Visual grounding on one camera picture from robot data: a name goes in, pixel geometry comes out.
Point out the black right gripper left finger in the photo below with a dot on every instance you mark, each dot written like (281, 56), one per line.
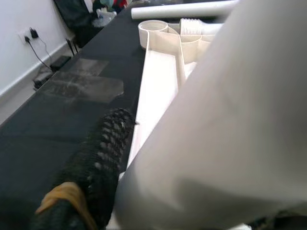
(100, 155)

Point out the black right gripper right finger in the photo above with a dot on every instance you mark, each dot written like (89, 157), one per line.
(275, 222)

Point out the white plastic table top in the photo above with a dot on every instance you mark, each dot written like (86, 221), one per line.
(160, 83)

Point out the yellow rubber band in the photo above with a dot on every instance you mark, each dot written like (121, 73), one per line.
(69, 191)

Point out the black power adapter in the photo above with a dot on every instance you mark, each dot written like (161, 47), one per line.
(60, 62)

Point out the white plastic bag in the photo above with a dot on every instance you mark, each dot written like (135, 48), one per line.
(104, 16)

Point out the black suitcase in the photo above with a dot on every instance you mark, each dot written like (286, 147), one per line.
(72, 19)

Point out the black wall plug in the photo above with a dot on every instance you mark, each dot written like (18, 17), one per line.
(34, 33)

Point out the white wall socket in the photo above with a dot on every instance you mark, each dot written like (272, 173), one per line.
(25, 37)

